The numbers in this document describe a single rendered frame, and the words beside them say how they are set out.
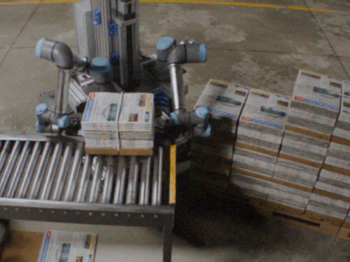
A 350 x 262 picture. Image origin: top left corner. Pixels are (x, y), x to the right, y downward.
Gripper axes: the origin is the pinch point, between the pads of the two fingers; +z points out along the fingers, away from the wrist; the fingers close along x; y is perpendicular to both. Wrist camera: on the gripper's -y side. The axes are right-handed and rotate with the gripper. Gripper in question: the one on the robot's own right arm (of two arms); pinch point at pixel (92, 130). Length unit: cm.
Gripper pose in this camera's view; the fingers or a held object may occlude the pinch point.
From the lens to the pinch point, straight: 257.3
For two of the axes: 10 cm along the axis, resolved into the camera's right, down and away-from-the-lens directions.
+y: 0.2, -7.5, -6.6
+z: 10.0, 0.2, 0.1
